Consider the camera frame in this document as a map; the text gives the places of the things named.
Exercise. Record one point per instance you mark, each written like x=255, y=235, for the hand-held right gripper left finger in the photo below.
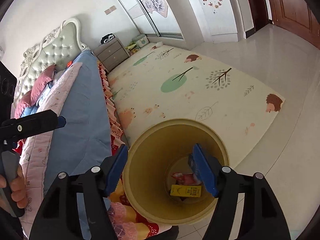
x=116, y=170

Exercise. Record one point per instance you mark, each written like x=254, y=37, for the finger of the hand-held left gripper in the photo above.
x=35, y=123

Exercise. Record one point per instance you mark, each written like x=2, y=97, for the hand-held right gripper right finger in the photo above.
x=205, y=172

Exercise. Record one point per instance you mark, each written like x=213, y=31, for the red snack wrapper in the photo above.
x=185, y=178

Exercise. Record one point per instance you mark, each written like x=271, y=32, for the yellow drink carton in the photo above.
x=185, y=190

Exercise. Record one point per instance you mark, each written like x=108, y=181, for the beige round trash bin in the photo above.
x=150, y=155

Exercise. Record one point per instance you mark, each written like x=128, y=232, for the person's left hand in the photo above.
x=18, y=190

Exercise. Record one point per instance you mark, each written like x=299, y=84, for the blue pillow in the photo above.
x=31, y=110

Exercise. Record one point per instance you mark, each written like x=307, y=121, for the mauve pillow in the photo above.
x=22, y=105
x=42, y=80

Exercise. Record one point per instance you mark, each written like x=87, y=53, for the pink printed quilt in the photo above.
x=42, y=145

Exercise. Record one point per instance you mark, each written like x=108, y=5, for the blue bedsheet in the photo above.
x=82, y=110

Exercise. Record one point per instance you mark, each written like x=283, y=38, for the red floral bed skirt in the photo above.
x=130, y=220

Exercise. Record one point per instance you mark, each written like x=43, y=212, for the tufted green white headboard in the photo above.
x=55, y=47

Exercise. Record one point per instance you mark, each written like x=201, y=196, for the cream printed play mat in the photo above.
x=200, y=92

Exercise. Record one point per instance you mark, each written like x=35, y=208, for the grey nightstand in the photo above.
x=112, y=55

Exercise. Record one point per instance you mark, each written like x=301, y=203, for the black item on nightstand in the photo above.
x=107, y=38

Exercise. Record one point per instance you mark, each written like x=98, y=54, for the yellow toy pile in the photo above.
x=131, y=49

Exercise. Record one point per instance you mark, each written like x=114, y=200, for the white green toy box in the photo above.
x=140, y=41

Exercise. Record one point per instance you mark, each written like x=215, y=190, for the small white object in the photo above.
x=157, y=45

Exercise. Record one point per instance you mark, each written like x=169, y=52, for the white cabinet with stickers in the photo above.
x=217, y=12

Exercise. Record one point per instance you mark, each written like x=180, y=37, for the white sliding wardrobe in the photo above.
x=150, y=5

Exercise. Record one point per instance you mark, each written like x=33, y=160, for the dark red wooden door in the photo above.
x=295, y=7

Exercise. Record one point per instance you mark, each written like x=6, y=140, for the wall switch plate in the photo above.
x=110, y=10

